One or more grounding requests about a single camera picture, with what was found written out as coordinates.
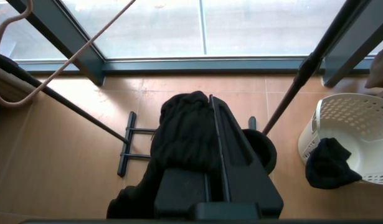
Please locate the white laundry basket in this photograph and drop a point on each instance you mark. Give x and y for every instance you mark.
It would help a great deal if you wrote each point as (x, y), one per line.
(375, 155)

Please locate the pink clothes hanger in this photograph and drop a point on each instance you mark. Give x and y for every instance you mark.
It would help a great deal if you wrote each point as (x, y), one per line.
(85, 46)

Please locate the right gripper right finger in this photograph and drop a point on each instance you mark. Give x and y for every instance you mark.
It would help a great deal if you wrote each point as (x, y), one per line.
(250, 186)

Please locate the heap of clothes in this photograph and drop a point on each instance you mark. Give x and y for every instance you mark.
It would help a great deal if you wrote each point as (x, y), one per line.
(328, 168)

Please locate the black clothes rack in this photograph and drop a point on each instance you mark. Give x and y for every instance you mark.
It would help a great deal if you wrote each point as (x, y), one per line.
(309, 67)

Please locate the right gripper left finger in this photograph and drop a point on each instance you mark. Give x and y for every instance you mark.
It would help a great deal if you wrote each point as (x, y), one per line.
(178, 193)

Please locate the black garment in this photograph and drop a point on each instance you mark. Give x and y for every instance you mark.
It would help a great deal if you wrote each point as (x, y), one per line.
(185, 137)

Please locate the brown curtain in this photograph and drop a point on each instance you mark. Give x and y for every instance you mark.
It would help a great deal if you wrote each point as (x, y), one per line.
(381, 68)
(10, 88)

